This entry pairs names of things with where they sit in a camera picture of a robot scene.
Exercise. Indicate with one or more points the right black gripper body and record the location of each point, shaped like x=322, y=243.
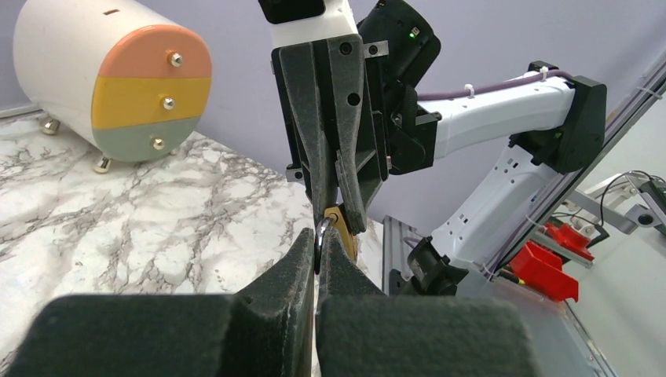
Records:
x=374, y=82

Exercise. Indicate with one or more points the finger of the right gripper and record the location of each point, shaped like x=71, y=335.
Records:
x=357, y=164
x=303, y=111

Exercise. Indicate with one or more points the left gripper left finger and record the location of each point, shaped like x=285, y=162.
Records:
x=265, y=329

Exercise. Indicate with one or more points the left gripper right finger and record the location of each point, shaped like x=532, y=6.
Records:
x=360, y=331

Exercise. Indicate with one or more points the brass padlock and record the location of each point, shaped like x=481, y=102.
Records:
x=333, y=222

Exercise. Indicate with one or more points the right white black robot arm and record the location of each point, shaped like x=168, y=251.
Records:
x=408, y=46

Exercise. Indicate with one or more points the cream cylinder with coloured face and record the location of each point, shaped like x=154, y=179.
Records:
x=128, y=80

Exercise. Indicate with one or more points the red storage bin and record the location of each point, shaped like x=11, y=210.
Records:
x=541, y=270

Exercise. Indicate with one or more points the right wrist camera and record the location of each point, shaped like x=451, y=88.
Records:
x=293, y=22

